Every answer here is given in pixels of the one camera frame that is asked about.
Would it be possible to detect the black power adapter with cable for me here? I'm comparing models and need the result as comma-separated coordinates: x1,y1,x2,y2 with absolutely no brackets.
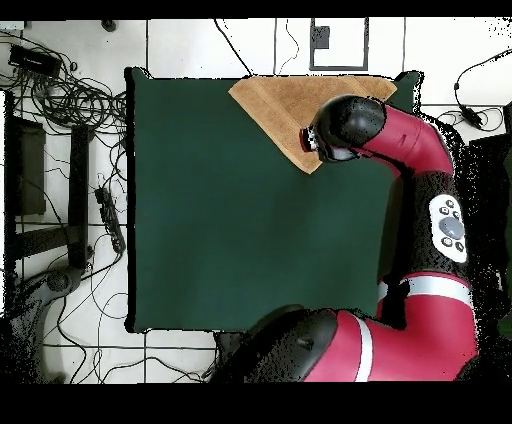
452,48,512,131

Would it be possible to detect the grey square floor frame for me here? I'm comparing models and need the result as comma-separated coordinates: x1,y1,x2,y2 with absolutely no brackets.
308,17,370,72

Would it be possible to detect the tan terry towel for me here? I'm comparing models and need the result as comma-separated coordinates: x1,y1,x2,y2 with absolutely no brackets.
227,74,399,176

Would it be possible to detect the black power strip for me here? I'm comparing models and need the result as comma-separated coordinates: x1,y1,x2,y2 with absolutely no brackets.
94,186,128,255

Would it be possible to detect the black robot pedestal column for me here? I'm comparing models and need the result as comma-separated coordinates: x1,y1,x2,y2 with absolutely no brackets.
213,330,243,361

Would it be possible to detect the dark grey square plate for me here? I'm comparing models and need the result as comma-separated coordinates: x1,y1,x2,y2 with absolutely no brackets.
311,25,332,50

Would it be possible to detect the black metal frame stand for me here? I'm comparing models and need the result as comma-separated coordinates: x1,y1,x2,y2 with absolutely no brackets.
2,90,96,277

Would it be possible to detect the black electronics box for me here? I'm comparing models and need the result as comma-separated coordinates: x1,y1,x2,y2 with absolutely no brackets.
8,44,64,78

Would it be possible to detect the dark stand foot with knob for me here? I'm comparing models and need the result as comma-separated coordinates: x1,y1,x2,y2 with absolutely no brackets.
9,265,85,383

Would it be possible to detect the black cable tangle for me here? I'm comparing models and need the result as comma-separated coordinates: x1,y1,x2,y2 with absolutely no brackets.
0,31,129,137

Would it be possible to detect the dark green table cloth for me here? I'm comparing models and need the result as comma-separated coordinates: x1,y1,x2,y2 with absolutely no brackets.
124,66,424,335

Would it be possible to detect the dark flat panel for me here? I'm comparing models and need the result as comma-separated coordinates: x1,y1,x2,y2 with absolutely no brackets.
467,133,512,257
14,117,48,217

